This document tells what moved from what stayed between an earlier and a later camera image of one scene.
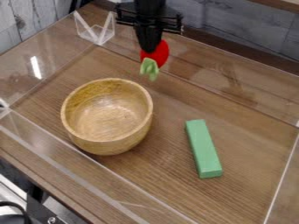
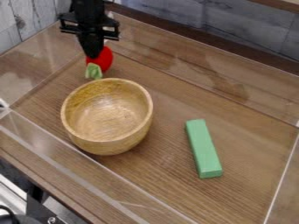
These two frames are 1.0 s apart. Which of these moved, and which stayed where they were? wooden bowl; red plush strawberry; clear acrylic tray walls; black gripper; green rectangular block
Moved: red plush strawberry; black gripper
Stayed: green rectangular block; wooden bowl; clear acrylic tray walls
